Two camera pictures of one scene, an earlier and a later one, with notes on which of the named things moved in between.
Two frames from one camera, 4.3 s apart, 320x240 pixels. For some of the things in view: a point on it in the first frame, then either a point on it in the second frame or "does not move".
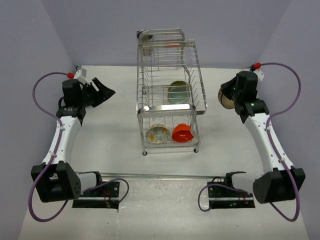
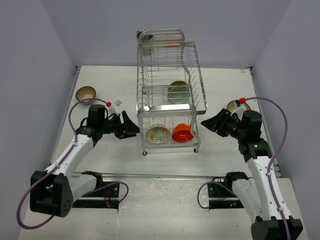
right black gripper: (226, 87) → (217, 123)
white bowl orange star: (158, 133) does not move
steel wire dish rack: (170, 90) does not move
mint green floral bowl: (171, 89) does not move
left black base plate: (105, 196) does not move
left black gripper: (103, 94) → (128, 126)
